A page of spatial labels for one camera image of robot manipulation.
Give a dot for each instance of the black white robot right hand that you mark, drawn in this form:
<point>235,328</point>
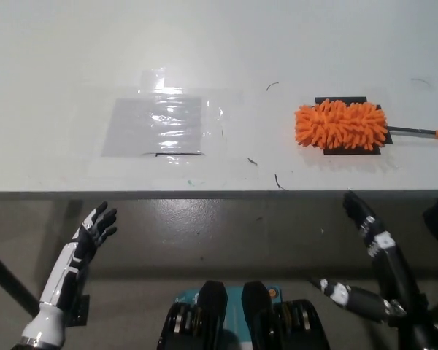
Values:
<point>394,270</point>

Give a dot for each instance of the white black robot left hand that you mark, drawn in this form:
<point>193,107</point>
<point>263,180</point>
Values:
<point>67,262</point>

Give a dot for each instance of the orange microfibre duster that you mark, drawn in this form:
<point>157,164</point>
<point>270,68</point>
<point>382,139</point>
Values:
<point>336,125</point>

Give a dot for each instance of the black diagonal table leg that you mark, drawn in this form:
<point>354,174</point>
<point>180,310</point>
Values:
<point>7,277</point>

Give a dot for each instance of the black tape patch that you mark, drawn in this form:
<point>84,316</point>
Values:
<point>350,153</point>

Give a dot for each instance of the clear plastic tape cover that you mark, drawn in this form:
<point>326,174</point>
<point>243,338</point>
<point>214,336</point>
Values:
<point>219,124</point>

